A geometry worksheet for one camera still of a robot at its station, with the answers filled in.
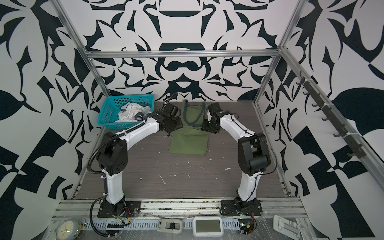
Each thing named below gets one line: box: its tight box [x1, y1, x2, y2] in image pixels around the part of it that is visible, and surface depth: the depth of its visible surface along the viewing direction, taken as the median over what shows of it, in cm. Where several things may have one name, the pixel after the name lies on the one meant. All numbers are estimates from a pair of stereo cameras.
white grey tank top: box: [114, 102, 152, 124], surface depth 99 cm
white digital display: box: [192, 216, 224, 238], surface depth 68 cm
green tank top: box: [168, 99, 209, 156], surface depth 99 cm
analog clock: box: [56, 217, 87, 240], surface depth 67 cm
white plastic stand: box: [272, 214, 301, 240], surface depth 70 cm
